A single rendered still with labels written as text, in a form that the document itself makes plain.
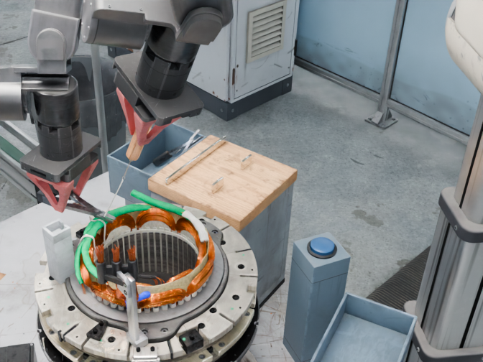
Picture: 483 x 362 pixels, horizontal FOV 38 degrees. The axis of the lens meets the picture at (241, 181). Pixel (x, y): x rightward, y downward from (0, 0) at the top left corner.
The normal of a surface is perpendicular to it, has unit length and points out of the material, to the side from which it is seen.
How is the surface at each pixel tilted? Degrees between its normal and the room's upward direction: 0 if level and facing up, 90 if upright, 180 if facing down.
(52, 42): 68
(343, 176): 0
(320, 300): 90
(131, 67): 22
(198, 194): 0
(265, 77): 88
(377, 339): 0
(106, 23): 78
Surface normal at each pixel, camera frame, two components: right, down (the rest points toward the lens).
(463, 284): 0.14, 0.59
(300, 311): -0.90, 0.22
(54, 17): 0.15, 0.23
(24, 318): 0.04, -0.81
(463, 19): -0.99, 0.05
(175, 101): 0.33, -0.62
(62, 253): 0.70, 0.44
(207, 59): -0.71, 0.39
